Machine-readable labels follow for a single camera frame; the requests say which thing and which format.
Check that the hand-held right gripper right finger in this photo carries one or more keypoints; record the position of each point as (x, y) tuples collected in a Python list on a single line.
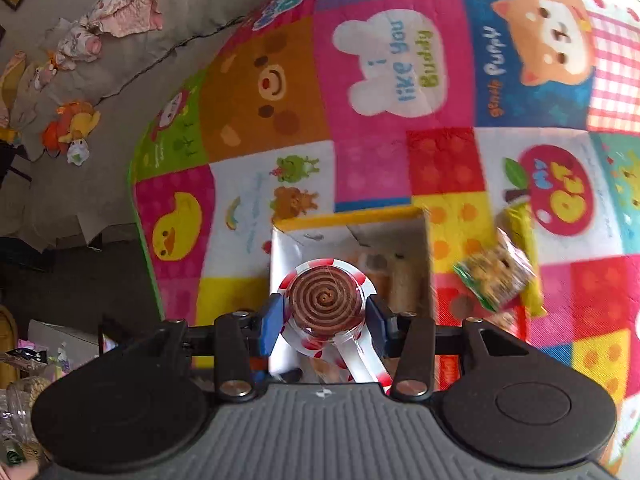
[(381, 325)]

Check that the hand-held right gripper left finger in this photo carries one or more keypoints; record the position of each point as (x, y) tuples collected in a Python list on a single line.
[(270, 325)]

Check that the brown spiral treat packet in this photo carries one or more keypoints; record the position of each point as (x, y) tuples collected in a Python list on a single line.
[(322, 300)]

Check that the yellow cardboard box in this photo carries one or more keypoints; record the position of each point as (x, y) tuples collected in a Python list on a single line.
[(400, 240)]

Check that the cartoon print snack packet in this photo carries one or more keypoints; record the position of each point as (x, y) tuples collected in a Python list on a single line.
[(492, 275)]

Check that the long yellow snack packet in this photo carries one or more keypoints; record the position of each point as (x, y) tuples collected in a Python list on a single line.
[(522, 230)]

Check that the colourful cartoon play mat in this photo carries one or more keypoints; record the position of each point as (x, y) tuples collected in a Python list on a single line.
[(400, 160)]

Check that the white box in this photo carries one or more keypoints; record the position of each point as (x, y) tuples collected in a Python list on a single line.
[(55, 335)]

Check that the clear plastic bag of goods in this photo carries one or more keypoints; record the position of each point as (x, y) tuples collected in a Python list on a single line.
[(25, 400)]

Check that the small white green toy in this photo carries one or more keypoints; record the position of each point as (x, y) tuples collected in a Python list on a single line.
[(77, 152)]

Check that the orange plush toy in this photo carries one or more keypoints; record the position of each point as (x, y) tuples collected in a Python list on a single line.
[(75, 120)]

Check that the grey sofa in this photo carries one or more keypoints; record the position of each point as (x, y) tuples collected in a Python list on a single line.
[(150, 60)]

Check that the white floral baby garment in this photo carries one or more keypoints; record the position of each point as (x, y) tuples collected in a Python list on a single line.
[(75, 42)]

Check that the pink baby clothes pile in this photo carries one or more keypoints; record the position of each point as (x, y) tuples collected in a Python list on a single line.
[(130, 10)]

